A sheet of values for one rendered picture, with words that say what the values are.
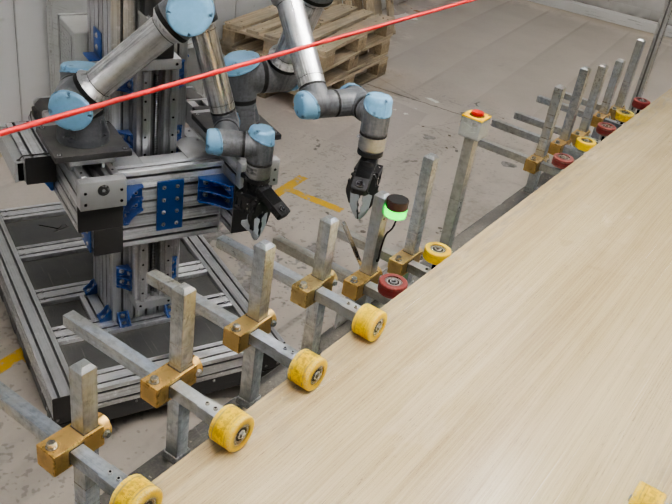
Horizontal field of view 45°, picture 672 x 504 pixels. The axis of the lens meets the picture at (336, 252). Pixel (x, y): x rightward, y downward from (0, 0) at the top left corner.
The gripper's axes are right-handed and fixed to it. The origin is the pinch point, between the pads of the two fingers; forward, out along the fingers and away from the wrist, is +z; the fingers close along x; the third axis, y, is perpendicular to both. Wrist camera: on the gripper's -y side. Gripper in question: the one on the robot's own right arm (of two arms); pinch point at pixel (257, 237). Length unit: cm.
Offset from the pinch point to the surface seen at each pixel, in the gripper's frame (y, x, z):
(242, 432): -59, 75, -12
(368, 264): -38.2, -2.3, -7.6
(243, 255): -16.3, 26.5, -12.5
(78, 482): -37, 98, 0
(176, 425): -39, 73, 1
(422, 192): -38, -27, -22
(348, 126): 137, -265, 83
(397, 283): -49.2, -0.2, -7.7
